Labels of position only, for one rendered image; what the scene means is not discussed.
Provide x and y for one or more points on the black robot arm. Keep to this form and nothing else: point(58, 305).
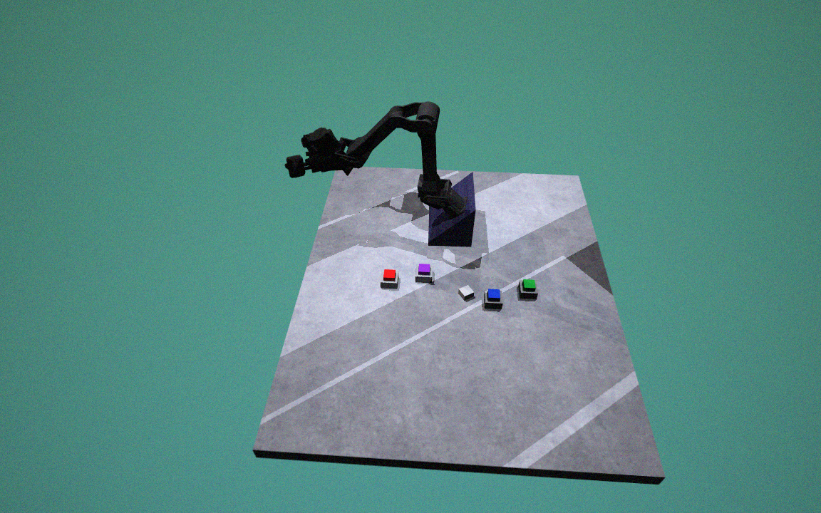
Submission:
point(432, 190)

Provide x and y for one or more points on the green button in grey housing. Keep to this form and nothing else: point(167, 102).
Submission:
point(528, 289)

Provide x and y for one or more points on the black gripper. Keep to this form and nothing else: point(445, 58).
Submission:
point(296, 165)

